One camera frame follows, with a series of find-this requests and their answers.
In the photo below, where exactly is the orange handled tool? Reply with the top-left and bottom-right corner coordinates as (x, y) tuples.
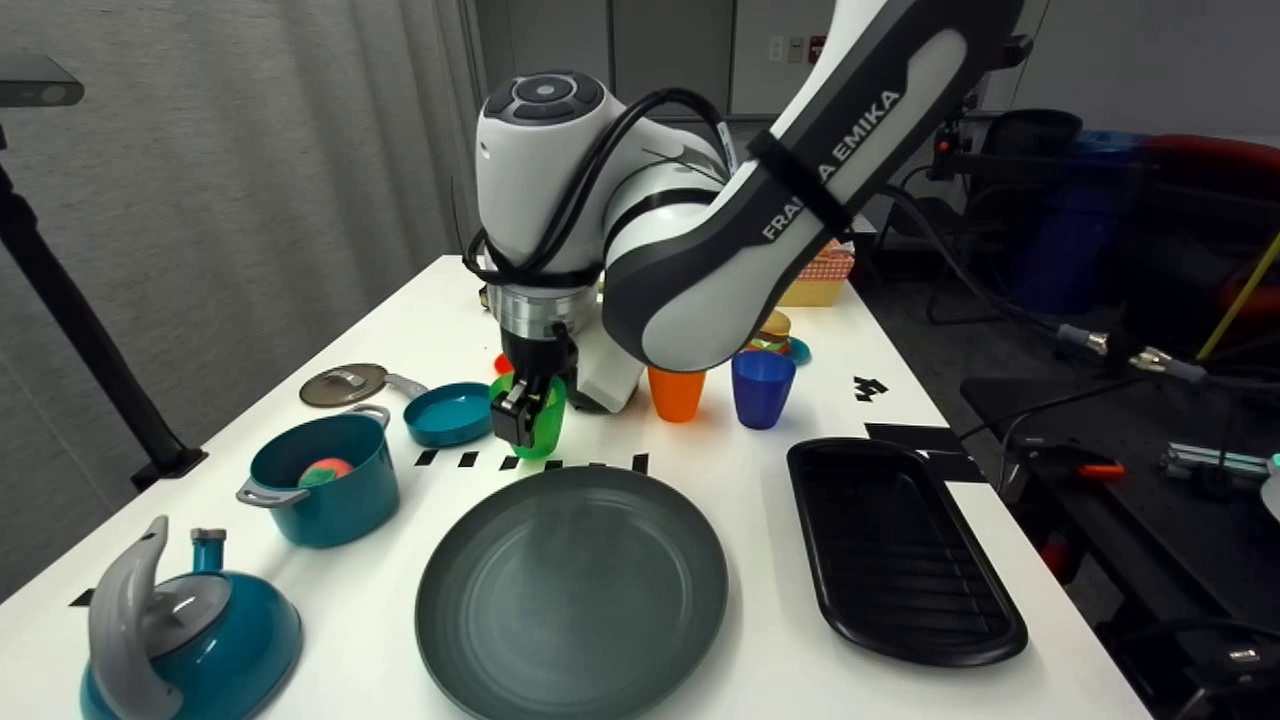
(1010, 440), (1133, 492)

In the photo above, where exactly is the orange plastic cup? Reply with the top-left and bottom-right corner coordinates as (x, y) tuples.
(646, 368), (710, 427)

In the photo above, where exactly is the black camera stand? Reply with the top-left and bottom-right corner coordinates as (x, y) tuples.
(0, 162), (209, 492)

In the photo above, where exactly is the yellow rod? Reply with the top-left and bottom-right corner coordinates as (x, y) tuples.
(1192, 232), (1280, 368)

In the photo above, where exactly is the pink green toy ball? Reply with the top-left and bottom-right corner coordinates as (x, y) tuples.
(296, 457), (355, 492)

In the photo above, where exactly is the smooth grey fabric curtain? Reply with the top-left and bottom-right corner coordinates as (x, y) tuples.
(0, 0), (494, 597)

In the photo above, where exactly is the black ridged baking tray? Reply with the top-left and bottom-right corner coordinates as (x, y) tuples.
(784, 437), (1032, 673)

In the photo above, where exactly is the teal two-handled pot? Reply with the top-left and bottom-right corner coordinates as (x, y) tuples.
(237, 404), (405, 551)

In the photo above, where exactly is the red chair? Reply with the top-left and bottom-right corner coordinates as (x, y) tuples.
(1145, 133), (1280, 215)

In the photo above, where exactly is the dark stereo camera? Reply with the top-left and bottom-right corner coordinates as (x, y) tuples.
(0, 53), (89, 111)

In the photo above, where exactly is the blue plastic cup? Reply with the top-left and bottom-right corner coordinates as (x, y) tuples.
(730, 346), (799, 430)

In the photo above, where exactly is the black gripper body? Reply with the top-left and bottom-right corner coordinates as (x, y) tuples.
(496, 323), (581, 404)

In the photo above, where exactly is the round grey metal lid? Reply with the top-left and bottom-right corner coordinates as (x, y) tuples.
(296, 358), (394, 412)

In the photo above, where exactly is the pink toy basket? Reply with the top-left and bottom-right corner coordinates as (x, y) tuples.
(778, 234), (860, 311)

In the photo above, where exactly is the green plastic cup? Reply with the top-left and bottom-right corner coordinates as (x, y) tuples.
(490, 377), (576, 467)

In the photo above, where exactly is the toy burger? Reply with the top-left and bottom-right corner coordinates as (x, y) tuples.
(740, 308), (812, 368)

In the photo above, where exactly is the teal kettle with grey handle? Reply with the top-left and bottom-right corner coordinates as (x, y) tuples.
(75, 511), (310, 720)

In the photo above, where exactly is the grey hand tool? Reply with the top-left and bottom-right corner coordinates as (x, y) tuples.
(1157, 437), (1276, 478)

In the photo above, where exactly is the blue bin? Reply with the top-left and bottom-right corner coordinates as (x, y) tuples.
(1014, 129), (1151, 315)

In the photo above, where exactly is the grey-teal round plate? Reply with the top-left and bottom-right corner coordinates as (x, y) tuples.
(412, 465), (734, 720)

